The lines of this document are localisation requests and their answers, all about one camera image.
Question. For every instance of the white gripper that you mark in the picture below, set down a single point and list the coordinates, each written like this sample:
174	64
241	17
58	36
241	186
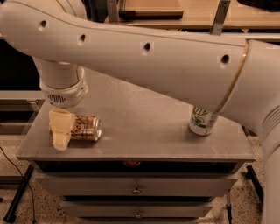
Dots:
65	94

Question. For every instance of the orange LaCroix can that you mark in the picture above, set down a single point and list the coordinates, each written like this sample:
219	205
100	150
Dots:
86	127

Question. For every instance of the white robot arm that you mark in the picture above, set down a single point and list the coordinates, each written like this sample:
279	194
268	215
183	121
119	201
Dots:
236	77

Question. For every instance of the green white 7UP can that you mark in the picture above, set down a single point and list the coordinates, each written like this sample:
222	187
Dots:
202	121

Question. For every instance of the upper grey drawer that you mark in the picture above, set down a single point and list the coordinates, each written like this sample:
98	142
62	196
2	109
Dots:
193	186

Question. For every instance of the grey drawer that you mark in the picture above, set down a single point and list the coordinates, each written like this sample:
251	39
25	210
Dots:
135	209
193	186

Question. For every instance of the lower grey drawer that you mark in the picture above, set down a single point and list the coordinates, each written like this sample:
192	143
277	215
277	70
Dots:
135	209

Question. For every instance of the grey drawer cabinet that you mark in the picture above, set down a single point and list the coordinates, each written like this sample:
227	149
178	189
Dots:
144	134

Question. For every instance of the black left stand leg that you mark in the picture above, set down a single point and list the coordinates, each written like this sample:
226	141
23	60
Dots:
10	216

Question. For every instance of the black stand leg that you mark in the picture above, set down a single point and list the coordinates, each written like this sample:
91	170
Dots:
10	216
250	174

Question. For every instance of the wooden board on shelf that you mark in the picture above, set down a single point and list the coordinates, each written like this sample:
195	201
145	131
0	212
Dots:
138	9

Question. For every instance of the black right stand leg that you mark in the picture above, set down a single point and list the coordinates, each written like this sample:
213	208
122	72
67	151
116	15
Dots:
250	174

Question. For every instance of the metal shelf rail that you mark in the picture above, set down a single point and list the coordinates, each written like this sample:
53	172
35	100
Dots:
269	35

